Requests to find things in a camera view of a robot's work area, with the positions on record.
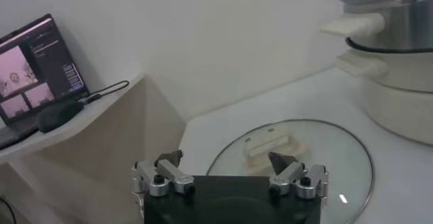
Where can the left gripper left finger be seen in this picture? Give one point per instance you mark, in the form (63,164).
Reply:
(172,176)

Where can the white side table with mouse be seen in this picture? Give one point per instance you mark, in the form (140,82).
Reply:
(111,144)

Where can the black computer mouse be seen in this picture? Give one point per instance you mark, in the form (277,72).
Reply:
(59,115)

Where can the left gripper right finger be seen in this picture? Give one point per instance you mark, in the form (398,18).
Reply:
(291,174)

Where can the black laptop with dark screen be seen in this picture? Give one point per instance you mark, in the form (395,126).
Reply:
(44,63)

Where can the white electric cooking pot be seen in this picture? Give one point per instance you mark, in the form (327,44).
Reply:
(406,110)

